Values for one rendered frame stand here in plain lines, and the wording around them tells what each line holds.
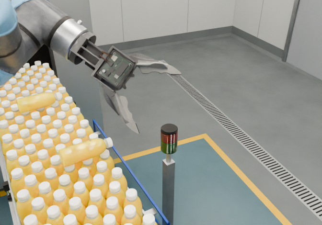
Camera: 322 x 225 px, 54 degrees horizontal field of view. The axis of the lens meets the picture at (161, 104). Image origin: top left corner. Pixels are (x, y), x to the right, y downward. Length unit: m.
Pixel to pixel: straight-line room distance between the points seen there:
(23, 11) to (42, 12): 0.03
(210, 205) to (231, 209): 0.16
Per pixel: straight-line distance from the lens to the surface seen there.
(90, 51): 0.63
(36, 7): 0.67
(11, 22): 0.52
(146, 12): 5.18
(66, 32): 0.64
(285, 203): 2.74
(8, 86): 1.95
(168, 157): 1.22
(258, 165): 2.99
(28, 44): 0.65
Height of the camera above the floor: 1.93
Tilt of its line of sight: 31 degrees down
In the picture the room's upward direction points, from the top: straight up
